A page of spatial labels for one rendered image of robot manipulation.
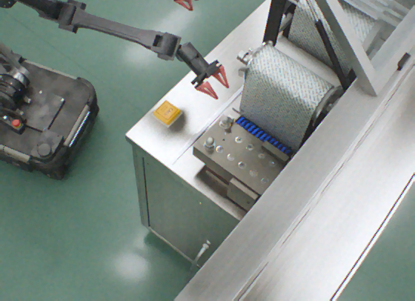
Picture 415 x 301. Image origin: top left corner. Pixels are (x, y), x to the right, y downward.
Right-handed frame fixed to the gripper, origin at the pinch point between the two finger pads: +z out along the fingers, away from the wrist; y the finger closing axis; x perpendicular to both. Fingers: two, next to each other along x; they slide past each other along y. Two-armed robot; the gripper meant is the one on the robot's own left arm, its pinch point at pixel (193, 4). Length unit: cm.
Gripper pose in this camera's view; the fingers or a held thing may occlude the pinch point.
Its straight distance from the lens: 217.0
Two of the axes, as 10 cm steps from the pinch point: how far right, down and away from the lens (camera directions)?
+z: 4.1, 5.9, 7.0
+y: 3.5, -8.1, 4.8
